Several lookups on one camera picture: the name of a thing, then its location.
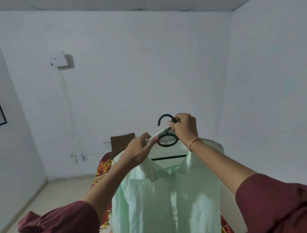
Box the person's left hand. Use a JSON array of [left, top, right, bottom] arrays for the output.
[[119, 132, 159, 169]]

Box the person's right hand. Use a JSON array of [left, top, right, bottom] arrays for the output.
[[168, 113, 199, 151]]

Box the black plastic clothes hanger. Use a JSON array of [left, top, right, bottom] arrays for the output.
[[151, 114, 188, 162]]

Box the mint green shirt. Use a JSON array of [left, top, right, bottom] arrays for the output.
[[111, 128, 225, 233]]

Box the person's left forearm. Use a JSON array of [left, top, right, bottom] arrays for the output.
[[80, 156, 136, 225]]

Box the person's right forearm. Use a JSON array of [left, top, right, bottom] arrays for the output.
[[189, 138, 258, 196]]

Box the orange wrist thread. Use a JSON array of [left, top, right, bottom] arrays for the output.
[[189, 137, 202, 152]]

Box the brown pillow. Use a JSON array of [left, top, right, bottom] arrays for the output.
[[110, 133, 135, 160]]

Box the floral red bedsheet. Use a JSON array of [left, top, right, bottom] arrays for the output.
[[91, 151, 235, 233]]

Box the maroon left sleeve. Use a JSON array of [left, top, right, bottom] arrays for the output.
[[18, 201, 100, 233]]

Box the maroon sleeve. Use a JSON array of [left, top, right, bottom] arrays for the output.
[[235, 173, 307, 233], [18, 201, 100, 233]]

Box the maroon right sleeve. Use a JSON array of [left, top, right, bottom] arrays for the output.
[[235, 173, 307, 233]]

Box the thin wall cable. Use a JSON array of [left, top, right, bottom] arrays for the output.
[[56, 66, 80, 157]]

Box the white wall box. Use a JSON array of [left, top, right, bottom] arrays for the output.
[[49, 51, 69, 68]]

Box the black picture frame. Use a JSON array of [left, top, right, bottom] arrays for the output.
[[0, 104, 8, 126]]

